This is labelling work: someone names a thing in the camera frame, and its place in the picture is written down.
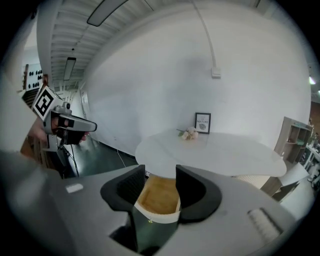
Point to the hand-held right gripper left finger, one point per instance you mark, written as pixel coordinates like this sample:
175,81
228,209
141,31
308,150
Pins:
117,192

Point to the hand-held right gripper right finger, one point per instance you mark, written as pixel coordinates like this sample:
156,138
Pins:
202,200

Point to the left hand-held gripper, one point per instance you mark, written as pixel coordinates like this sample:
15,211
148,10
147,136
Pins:
45,102

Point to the white curved counter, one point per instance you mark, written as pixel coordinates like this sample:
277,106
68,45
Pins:
212,155

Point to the person's left forearm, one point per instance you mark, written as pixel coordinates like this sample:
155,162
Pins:
36,131

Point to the grey shelf unit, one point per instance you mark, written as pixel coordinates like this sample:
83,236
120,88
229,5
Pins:
295,140

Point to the person's left hand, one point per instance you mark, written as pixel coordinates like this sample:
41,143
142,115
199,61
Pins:
84,138

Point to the white rack with black discs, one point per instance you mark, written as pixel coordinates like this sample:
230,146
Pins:
33,77

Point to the white door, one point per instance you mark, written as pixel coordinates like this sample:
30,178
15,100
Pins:
85,102

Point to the long pendant ceiling lamp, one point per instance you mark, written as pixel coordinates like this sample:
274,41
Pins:
70,68
105,13

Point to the brown wooden cabinet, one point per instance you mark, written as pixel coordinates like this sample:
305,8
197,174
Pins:
32,152

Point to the black tripod stand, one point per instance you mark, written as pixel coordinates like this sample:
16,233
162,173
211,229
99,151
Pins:
71,160

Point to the cream flower bunch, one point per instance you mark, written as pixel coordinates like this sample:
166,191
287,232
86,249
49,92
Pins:
190,133

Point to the white flat board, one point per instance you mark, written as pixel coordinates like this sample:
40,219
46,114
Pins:
295,175

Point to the ceiling light panels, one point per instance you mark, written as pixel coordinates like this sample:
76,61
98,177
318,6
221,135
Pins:
312,80

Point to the black picture frame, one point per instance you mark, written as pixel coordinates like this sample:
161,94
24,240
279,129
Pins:
203,123

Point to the white wall junction box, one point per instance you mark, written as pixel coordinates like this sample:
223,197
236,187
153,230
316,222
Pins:
216,73

